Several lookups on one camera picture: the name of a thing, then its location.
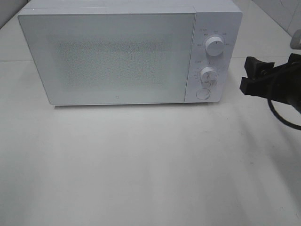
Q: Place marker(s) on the upper white power knob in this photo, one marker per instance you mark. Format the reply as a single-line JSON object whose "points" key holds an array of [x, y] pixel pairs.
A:
{"points": [[214, 45]]}

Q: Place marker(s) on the white timer knob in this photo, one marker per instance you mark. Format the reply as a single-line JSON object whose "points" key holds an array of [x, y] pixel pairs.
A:
{"points": [[208, 74]]}

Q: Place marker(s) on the white microwave oven body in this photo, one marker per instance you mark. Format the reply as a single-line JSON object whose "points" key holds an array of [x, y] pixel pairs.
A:
{"points": [[212, 17]]}

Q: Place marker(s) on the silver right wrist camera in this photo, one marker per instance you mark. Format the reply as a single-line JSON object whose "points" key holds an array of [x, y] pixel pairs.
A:
{"points": [[296, 40]]}

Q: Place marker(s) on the round white door button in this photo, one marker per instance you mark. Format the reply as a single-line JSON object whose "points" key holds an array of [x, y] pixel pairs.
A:
{"points": [[203, 94]]}

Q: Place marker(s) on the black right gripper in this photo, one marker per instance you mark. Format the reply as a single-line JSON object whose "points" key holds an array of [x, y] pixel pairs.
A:
{"points": [[286, 81]]}

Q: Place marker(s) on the white microwave door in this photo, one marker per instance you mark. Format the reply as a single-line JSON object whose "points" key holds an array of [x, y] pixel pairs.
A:
{"points": [[111, 59]]}

